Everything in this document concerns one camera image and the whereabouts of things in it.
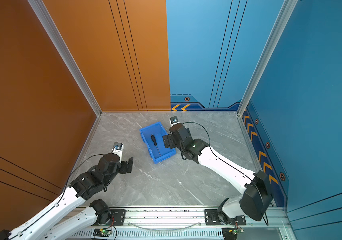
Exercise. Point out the left green circuit board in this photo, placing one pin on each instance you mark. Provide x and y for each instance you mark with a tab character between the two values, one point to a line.
102	233

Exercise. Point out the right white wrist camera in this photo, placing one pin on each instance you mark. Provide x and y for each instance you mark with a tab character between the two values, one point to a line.
173	121

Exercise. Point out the black handled screwdriver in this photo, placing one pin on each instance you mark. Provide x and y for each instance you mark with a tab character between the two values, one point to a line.
153	138

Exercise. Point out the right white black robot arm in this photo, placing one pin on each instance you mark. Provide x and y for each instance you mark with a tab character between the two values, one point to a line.
255	190

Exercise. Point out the right green circuit board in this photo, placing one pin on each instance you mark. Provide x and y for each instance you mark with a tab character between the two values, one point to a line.
236	230

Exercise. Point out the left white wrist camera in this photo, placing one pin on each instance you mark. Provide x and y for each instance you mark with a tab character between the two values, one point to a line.
118	150

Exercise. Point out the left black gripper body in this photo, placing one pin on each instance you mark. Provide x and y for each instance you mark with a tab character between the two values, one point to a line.
121	168

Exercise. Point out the blue plastic bin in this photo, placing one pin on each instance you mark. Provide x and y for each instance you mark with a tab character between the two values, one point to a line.
158	131

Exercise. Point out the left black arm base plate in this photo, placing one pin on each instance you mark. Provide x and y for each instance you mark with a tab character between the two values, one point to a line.
114	217

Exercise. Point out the right aluminium corner post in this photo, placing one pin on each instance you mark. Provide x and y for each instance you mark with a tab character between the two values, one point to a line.
283	17

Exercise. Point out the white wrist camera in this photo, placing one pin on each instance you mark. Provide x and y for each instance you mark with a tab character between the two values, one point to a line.
173	121
118	150

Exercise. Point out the aluminium corner post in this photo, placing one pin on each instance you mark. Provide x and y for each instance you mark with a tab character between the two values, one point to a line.
55	36
283	17

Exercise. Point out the green circuit board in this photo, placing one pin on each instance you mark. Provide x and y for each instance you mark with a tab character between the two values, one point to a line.
236	230
102	233

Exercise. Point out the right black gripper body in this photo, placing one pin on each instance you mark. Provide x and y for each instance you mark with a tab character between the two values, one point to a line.
177	144

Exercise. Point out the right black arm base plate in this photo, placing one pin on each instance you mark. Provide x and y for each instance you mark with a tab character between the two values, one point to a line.
213	218

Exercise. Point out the aluminium front rail frame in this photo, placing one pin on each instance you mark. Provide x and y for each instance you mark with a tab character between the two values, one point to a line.
185	223

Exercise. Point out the left aluminium corner post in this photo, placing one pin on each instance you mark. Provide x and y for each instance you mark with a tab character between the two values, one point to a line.
55	36

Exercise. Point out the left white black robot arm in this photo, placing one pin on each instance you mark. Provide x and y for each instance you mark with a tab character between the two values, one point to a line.
48	224

